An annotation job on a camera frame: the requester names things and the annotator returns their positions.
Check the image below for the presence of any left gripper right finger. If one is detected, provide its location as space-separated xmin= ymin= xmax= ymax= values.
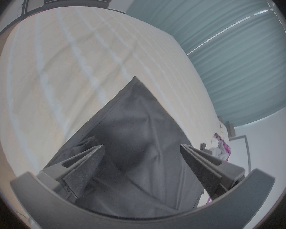
xmin=180 ymin=144 xmax=245 ymax=199

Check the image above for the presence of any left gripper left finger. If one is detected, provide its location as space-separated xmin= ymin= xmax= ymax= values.
xmin=38 ymin=145 xmax=105 ymax=200

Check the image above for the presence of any black T-shirt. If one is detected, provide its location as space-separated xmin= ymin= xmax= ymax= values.
xmin=42 ymin=76 xmax=206 ymax=218

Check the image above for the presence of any bed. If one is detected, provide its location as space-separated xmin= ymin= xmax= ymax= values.
xmin=0 ymin=6 xmax=251 ymax=219

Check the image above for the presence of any grey garment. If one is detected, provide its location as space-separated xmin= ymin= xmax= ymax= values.
xmin=209 ymin=147 xmax=229 ymax=162

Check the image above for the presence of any white printed pillow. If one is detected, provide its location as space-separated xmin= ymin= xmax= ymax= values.
xmin=218 ymin=121 xmax=228 ymax=140

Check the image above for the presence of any grey bedside table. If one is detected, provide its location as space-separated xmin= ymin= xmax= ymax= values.
xmin=219 ymin=116 xmax=236 ymax=138

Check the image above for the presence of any blue-green curtain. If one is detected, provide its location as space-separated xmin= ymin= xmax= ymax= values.
xmin=187 ymin=9 xmax=286 ymax=126
xmin=126 ymin=0 xmax=275 ymax=55

